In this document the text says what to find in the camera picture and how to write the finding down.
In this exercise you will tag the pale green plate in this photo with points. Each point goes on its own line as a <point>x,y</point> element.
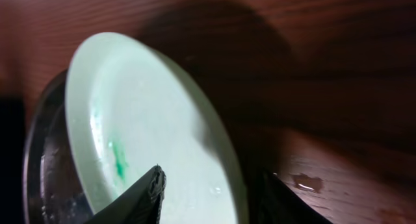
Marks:
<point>129,108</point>

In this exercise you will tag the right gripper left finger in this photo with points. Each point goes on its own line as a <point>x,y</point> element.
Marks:
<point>139,204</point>

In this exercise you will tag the round black tray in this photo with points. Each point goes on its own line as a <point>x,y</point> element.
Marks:
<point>52,192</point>

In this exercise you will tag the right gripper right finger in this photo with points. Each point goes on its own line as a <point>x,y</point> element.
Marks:
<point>278,204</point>

